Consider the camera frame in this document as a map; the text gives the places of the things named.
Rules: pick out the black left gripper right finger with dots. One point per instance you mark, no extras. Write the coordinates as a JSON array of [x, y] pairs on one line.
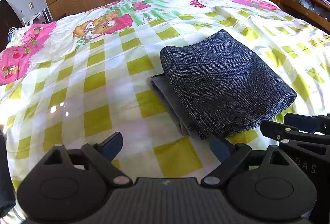
[[265, 185]]

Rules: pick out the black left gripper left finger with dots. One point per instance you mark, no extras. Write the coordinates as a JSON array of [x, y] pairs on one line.
[[68, 185]]

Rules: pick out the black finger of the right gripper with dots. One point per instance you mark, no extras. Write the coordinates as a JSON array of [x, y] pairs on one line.
[[309, 129]]

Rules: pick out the dark grey plaid pants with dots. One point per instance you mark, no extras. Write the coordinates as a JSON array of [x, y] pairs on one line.
[[218, 87]]

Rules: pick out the wooden side shelf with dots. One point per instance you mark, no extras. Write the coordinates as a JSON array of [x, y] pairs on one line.
[[318, 18]]

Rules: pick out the dark wooden headboard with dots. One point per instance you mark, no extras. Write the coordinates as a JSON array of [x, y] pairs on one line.
[[8, 19]]

